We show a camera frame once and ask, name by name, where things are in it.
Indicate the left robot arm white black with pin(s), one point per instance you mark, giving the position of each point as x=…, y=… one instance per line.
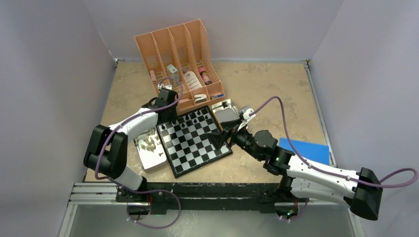
x=107, y=148

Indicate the pile of white chess pieces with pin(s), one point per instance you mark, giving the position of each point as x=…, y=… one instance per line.
x=150, y=142

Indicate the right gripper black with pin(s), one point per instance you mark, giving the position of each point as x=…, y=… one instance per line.
x=219, y=138

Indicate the silver metal tin tray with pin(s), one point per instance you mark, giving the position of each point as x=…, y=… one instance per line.
x=149, y=160

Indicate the black white chess board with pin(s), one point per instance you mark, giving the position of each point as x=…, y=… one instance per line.
x=188, y=149

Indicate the peach plastic desk organizer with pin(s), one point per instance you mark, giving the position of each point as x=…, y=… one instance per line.
x=186, y=46

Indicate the blue grey small object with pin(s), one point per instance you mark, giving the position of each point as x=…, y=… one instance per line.
x=213, y=97

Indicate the white green carton box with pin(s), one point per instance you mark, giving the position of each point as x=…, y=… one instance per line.
x=172, y=72

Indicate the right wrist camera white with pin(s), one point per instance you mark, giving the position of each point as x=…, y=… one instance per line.
x=246, y=114

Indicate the blue foam pad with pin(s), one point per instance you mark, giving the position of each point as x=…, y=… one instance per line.
x=316, y=152

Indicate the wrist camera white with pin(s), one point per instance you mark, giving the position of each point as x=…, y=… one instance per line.
x=161, y=86
x=246, y=114

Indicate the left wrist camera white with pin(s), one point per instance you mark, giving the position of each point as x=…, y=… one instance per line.
x=161, y=86

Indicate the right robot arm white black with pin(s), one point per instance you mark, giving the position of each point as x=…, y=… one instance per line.
x=304, y=178

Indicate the white stapler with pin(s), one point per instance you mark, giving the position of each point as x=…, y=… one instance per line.
x=200, y=98

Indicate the black metal base rail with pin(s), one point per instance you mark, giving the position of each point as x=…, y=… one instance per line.
x=163, y=196

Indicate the white paper pack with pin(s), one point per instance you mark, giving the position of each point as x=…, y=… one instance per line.
x=192, y=80

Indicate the pink bottle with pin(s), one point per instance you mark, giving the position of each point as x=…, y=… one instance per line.
x=204, y=75

